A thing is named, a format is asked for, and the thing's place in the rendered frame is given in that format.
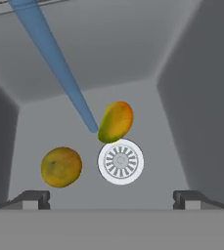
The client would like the white round sink drain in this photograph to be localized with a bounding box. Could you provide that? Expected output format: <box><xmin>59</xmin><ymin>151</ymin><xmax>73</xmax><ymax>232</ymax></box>
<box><xmin>97</xmin><ymin>138</ymin><xmax>145</xmax><ymax>187</ymax></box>

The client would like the grey sink basin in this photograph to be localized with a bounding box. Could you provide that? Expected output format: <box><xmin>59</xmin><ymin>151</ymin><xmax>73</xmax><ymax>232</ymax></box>
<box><xmin>0</xmin><ymin>0</ymin><xmax>224</xmax><ymax>211</ymax></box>

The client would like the yellow green mango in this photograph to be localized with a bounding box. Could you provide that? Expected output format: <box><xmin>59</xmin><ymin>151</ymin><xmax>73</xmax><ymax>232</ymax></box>
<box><xmin>40</xmin><ymin>146</ymin><xmax>83</xmax><ymax>188</ymax></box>
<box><xmin>97</xmin><ymin>101</ymin><xmax>135</xmax><ymax>145</ymax></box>

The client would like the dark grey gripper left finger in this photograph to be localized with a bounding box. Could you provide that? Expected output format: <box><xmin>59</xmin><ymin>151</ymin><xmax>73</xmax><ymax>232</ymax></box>
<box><xmin>0</xmin><ymin>189</ymin><xmax>51</xmax><ymax>211</ymax></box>

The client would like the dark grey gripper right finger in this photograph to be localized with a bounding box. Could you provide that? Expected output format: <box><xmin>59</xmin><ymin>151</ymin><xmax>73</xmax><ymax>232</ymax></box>
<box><xmin>172</xmin><ymin>189</ymin><xmax>224</xmax><ymax>211</ymax></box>

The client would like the blue water stream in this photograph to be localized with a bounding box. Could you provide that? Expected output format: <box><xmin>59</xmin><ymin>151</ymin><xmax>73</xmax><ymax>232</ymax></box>
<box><xmin>7</xmin><ymin>0</ymin><xmax>100</xmax><ymax>134</ymax></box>

